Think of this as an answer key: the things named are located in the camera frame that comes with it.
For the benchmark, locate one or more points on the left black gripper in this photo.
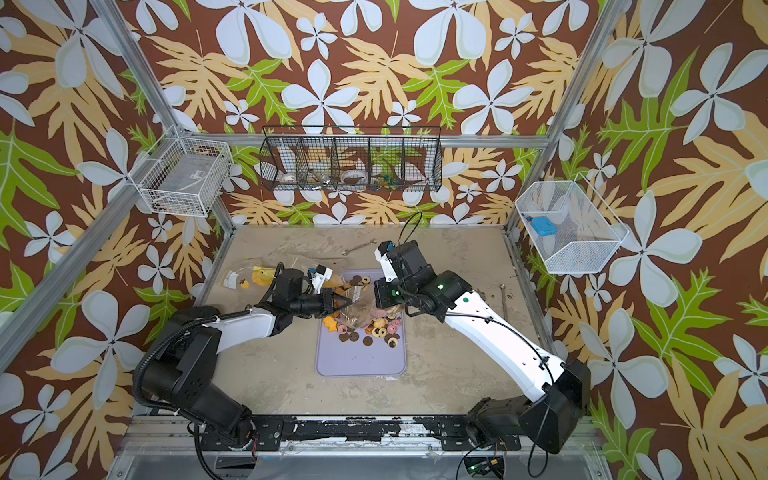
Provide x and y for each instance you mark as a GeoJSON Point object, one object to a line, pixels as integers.
{"type": "Point", "coordinates": [327, 301]}

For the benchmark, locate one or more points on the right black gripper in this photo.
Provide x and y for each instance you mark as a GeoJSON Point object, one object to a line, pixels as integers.
{"type": "Point", "coordinates": [381, 288]}

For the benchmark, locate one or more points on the clear bag of cookies back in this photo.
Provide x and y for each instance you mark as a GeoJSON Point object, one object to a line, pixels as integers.
{"type": "Point", "coordinates": [360, 312]}

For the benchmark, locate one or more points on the ziploc bag with cookies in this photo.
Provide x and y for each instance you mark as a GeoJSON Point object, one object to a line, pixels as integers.
{"type": "Point", "coordinates": [247, 274]}

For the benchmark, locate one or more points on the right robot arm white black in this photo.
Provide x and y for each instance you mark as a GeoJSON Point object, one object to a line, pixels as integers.
{"type": "Point", "coordinates": [554, 392]}

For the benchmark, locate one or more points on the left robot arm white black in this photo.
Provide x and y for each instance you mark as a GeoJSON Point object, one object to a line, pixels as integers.
{"type": "Point", "coordinates": [176, 373]}

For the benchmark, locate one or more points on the pile of poured cookies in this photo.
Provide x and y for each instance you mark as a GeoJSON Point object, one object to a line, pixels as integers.
{"type": "Point", "coordinates": [386, 327]}

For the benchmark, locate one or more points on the lavender plastic tray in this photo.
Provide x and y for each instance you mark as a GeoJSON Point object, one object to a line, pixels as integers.
{"type": "Point", "coordinates": [346, 359]}

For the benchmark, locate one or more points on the silver wrench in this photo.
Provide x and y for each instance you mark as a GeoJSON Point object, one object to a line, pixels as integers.
{"type": "Point", "coordinates": [347, 251]}

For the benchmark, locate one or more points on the metal rod tool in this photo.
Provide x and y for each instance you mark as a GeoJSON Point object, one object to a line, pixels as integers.
{"type": "Point", "coordinates": [503, 292]}

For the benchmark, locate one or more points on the blue object in basket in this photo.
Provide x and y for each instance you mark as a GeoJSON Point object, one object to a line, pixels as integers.
{"type": "Point", "coordinates": [543, 226]}

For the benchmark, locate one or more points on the white mesh basket right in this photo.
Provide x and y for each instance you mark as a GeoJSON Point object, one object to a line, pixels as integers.
{"type": "Point", "coordinates": [589, 231]}

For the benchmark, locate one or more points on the black wire basket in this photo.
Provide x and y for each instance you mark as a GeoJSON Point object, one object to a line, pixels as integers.
{"type": "Point", "coordinates": [388, 158]}

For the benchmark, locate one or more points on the black mounting rail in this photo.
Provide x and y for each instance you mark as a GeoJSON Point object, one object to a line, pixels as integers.
{"type": "Point", "coordinates": [449, 432]}

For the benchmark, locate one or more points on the white wire basket left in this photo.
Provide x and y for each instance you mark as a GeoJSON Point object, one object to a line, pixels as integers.
{"type": "Point", "coordinates": [182, 174]}

